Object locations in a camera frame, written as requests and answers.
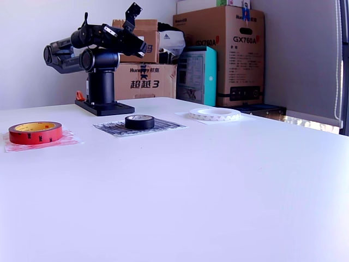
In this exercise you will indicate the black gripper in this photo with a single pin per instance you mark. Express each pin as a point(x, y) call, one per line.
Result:
point(125, 42)

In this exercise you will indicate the black tape roll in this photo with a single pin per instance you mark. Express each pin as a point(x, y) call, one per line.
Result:
point(139, 125)

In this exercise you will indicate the white tape roll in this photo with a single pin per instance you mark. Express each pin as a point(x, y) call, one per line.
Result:
point(212, 117)

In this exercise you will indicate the red tape roll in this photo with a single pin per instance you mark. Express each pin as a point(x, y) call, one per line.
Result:
point(32, 137)

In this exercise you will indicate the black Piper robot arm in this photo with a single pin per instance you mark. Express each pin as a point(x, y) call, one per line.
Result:
point(102, 82)

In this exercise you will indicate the blue tape strip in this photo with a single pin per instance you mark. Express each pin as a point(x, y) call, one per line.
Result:
point(246, 13)

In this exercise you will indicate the small labelled cardboard box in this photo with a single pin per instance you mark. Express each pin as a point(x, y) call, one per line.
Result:
point(148, 30)

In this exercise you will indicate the white adidas bag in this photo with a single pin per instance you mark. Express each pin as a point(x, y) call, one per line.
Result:
point(171, 39)

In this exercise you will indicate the Huntkey printed cardboard box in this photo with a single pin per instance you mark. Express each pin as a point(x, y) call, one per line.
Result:
point(152, 82)

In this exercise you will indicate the teal product box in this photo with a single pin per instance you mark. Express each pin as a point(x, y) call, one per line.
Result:
point(210, 79)

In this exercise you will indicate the orange clamp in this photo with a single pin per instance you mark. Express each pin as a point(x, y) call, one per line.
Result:
point(79, 96)

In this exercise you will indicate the black scribbled paper sheet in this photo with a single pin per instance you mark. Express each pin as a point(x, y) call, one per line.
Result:
point(166, 126)

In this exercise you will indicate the green white carton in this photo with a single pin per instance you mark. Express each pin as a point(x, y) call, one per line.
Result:
point(222, 2)

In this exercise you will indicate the large GX760A cardboard box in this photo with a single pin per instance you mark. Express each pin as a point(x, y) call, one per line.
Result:
point(240, 68)

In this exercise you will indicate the white printed carton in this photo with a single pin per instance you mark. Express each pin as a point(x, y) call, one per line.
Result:
point(237, 2)

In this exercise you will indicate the red scribbled paper sheet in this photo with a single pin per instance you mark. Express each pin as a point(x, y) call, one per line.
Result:
point(68, 140)

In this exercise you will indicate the plain white paper sheet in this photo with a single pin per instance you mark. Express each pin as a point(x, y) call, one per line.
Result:
point(245, 118)

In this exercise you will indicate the black box with trim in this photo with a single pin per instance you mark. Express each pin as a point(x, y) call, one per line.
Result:
point(267, 112)

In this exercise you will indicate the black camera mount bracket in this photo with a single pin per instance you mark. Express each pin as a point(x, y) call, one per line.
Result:
point(130, 16)

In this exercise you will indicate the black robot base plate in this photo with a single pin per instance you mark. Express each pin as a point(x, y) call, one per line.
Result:
point(109, 109)

